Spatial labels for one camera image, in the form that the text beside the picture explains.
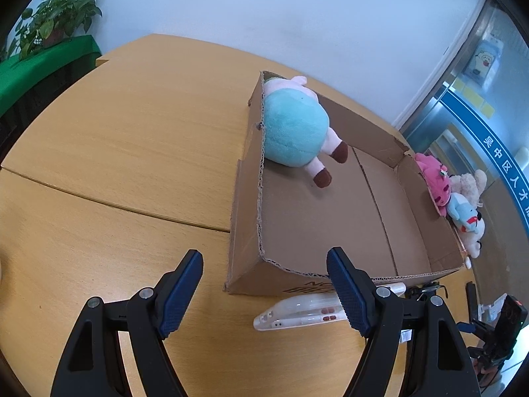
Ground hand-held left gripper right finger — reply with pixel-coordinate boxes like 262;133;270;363
326;247;476;397

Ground black metal clip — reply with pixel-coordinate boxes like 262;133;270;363
407;281;450;300

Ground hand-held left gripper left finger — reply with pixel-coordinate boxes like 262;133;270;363
50;249;204;397

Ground beige plush bear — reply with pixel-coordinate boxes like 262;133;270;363
448;169;488;206

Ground green table cloth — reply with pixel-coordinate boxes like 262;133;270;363
0;35;102;117

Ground blue and white plush toy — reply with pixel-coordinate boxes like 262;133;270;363
446;192;482;233

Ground cardboard box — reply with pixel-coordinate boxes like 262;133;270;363
224;70;467;298

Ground blue banner strip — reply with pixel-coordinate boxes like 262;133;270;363
438;89;529;232

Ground wooden desktop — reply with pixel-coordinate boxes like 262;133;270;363
0;33;480;397

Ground potted green plant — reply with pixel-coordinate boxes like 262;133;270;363
7;0;103;62

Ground cartoon sheep poster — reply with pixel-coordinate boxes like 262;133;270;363
466;36;504;88

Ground glass door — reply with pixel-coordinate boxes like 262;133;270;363
399;0;529;241

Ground teal and pink plush toy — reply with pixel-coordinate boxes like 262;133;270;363
261;75;348;189

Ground white toy train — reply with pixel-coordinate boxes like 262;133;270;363
253;289;350;332

